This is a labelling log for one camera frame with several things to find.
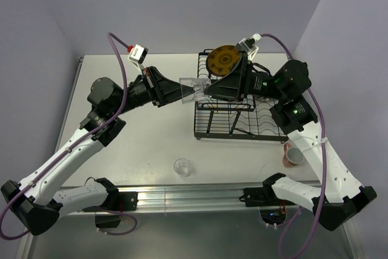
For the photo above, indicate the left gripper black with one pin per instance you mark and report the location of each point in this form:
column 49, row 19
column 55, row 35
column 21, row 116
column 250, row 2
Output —
column 163, row 90

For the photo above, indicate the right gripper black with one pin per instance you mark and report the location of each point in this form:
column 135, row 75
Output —
column 232, row 85

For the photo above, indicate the yellow patterned plate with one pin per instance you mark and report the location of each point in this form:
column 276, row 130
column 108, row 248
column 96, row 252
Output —
column 222, row 60

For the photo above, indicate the clear glass cup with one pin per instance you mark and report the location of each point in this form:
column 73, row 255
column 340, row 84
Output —
column 195, row 89
column 182, row 167

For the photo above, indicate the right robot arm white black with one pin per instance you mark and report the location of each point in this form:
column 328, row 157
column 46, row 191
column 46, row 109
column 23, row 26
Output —
column 341, row 196

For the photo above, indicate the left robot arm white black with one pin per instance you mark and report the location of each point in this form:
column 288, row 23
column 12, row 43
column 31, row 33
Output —
column 38, row 201

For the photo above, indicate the pink white mug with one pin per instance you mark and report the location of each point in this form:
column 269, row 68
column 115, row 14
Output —
column 292, row 156

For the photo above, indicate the black wire dish rack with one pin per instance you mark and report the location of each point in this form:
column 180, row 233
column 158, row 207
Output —
column 249, row 119

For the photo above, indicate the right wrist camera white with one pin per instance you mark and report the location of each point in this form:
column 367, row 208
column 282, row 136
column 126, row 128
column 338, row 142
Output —
column 249, row 45

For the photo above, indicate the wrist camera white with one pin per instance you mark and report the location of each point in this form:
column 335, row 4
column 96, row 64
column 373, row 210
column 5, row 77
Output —
column 137, row 55
column 249, row 45

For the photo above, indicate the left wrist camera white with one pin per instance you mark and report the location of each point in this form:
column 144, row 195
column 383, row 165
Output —
column 137, row 55

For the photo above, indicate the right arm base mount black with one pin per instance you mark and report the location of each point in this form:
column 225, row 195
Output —
column 258, row 196

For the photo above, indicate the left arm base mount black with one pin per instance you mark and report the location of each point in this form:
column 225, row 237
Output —
column 107, row 218

